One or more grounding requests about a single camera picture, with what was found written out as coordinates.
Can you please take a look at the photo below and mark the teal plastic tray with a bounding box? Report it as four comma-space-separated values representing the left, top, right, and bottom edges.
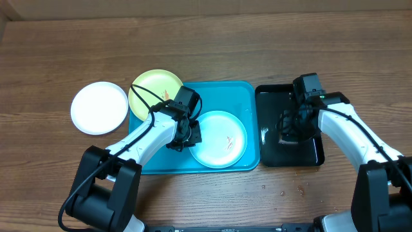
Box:
142, 81, 260, 175

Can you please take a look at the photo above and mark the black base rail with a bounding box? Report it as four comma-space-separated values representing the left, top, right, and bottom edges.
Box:
144, 223, 320, 232

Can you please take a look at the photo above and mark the green sponge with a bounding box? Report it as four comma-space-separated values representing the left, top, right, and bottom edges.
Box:
279, 137, 299, 144

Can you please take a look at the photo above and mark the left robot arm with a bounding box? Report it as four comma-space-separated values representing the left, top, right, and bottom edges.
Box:
58, 98, 201, 231

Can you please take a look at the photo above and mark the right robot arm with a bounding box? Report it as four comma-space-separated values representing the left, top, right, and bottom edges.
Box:
276, 92, 411, 231

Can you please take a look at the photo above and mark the black rectangular tray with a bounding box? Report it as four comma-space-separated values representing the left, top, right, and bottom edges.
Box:
255, 84, 325, 167

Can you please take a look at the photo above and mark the yellow-green plate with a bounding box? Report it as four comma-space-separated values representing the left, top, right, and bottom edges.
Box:
128, 69, 183, 121

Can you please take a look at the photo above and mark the white plate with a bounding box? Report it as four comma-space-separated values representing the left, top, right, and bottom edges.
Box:
70, 82, 129, 135

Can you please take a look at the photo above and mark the light blue plate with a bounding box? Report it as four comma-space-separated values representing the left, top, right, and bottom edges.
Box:
189, 111, 247, 169

